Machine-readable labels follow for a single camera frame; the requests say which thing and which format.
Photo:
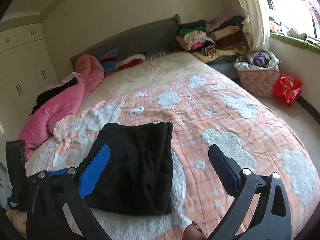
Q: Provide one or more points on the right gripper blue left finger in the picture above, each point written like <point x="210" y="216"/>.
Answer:
<point x="93" y="171"/>

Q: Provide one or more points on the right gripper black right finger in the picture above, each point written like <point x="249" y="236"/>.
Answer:
<point x="227" y="170"/>

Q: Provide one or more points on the black sweater with orange patches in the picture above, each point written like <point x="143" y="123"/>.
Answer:
<point x="138" y="176"/>

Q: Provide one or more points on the floral basket with clothes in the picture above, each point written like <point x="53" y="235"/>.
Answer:
<point x="258" y="72"/>

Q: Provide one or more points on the left stack folded clothes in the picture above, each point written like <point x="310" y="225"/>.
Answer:
<point x="192" y="37"/>

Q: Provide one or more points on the stack folded clothes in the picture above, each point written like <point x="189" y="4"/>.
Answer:
<point x="227" y="40"/>
<point x="192" y="37"/>

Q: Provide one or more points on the right stack folded clothes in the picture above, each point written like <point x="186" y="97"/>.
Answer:
<point x="227" y="40"/>

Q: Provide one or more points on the right hand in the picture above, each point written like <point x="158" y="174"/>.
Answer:
<point x="193" y="232"/>

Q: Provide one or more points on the black garment on comforter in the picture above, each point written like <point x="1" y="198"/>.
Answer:
<point x="49" y="94"/>

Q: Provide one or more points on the peach white quilted bedspread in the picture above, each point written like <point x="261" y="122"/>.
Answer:
<point x="205" y="108"/>

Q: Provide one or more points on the red plastic bag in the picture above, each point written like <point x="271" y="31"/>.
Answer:
<point x="287" y="89"/>

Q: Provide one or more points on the pink comforter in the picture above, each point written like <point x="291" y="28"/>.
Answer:
<point x="39" y="128"/>

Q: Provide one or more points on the red white folded cloth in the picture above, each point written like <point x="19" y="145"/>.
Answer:
<point x="131" y="61"/>

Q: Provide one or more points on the cream wardrobe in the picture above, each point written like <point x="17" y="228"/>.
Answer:
<point x="26" y="72"/>

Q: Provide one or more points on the cream curtain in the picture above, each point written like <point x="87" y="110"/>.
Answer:
<point x="256" y="26"/>

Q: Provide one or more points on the grey-green headboard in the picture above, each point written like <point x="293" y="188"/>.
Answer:
<point x="149" y="38"/>

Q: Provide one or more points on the green window sill cover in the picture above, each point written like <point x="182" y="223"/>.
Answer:
<point x="295" y="42"/>

